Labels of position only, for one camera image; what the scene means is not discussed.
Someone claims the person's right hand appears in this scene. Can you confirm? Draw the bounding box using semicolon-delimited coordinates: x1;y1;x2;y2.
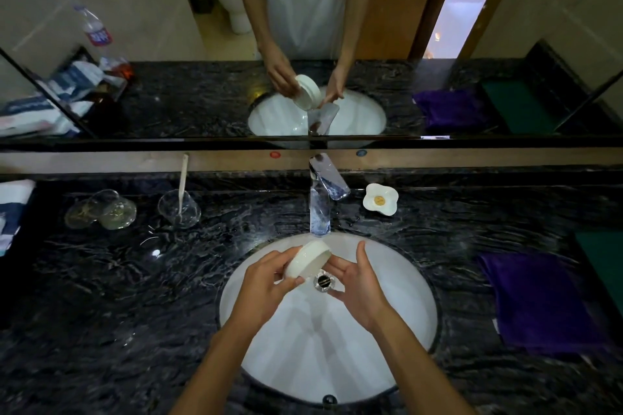
324;241;393;334

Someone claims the person's left hand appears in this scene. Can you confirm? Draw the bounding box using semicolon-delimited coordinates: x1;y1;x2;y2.
228;246;306;334

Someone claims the white round soap bar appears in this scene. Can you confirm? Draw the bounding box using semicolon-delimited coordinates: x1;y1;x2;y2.
284;240;333;280

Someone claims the person's right forearm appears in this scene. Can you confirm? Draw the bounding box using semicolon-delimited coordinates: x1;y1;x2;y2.
369;309;477;415

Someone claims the person's left forearm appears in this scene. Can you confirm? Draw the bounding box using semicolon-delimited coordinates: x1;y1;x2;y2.
169;318;255;415

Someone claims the chrome sink drain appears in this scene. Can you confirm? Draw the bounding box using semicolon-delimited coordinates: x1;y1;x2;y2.
313;270;337;293

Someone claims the egg-shaped white dish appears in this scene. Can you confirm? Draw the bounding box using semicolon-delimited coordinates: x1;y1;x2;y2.
362;183;400;217

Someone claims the chrome faucet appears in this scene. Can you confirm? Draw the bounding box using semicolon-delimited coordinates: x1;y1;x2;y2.
309;152;351;237

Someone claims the white oval sink basin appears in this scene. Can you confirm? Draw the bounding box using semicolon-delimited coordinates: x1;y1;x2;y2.
218;232;439;406

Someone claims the clear glass cup with stick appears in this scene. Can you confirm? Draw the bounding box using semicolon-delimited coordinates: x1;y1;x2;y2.
157;189;202;230

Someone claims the white thin stick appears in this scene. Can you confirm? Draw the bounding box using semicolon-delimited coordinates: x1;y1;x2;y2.
177;153;190;217

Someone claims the purple towel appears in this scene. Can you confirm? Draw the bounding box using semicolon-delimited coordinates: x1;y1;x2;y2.
476;251;608;356

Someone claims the wooden backsplash ledge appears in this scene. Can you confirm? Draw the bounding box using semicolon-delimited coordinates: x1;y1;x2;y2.
0;147;623;175

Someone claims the green cloth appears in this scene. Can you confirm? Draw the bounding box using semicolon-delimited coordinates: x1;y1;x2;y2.
573;231;623;315

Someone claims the white blue striped towel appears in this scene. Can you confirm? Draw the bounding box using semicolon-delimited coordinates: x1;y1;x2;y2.
0;179;36;256

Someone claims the wall mirror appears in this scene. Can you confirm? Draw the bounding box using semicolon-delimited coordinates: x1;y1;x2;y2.
0;0;623;140

